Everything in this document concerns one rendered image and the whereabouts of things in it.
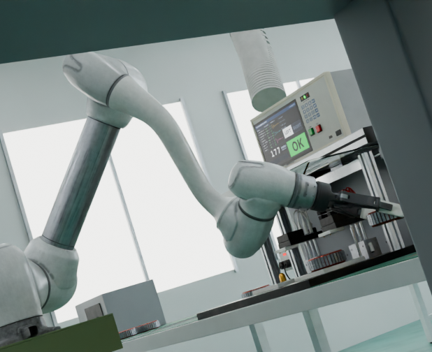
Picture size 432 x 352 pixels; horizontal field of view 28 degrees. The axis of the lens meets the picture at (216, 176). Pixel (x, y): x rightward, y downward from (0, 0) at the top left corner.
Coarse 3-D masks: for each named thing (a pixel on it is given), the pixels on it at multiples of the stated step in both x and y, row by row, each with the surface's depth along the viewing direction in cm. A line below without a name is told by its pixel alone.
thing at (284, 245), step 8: (296, 232) 273; (312, 232) 276; (320, 232) 277; (280, 240) 275; (288, 240) 271; (296, 240) 272; (304, 240) 273; (280, 248) 275; (288, 248) 270; (312, 248) 278; (312, 256) 279
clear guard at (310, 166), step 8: (376, 144) 243; (344, 152) 237; (352, 152) 241; (360, 152) 247; (312, 160) 231; (320, 160) 235; (328, 160) 241; (336, 160) 247; (344, 160) 253; (296, 168) 235; (304, 168) 230; (312, 168) 249; (320, 168) 255; (328, 168) 262
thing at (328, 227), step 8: (336, 216) 251; (344, 216) 253; (328, 224) 253; (336, 224) 250; (344, 224) 251; (352, 224) 259; (360, 224) 256; (328, 232) 250; (336, 232) 254; (360, 232) 257; (360, 240) 257
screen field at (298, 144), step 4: (304, 132) 267; (296, 136) 271; (300, 136) 269; (304, 136) 268; (292, 140) 273; (296, 140) 271; (300, 140) 270; (304, 140) 268; (288, 144) 275; (292, 144) 273; (296, 144) 272; (300, 144) 270; (304, 144) 268; (288, 148) 276; (292, 148) 274; (296, 148) 272; (300, 148) 271; (304, 148) 269; (292, 152) 274; (296, 152) 272
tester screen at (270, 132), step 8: (280, 112) 275; (288, 112) 272; (296, 112) 269; (272, 120) 280; (280, 120) 276; (288, 120) 273; (296, 120) 269; (256, 128) 288; (264, 128) 284; (272, 128) 281; (280, 128) 277; (264, 136) 285; (272, 136) 282; (280, 136) 278; (264, 144) 286; (272, 144) 283; (280, 144) 279; (264, 152) 287; (288, 152) 276; (272, 160) 284; (288, 160) 277
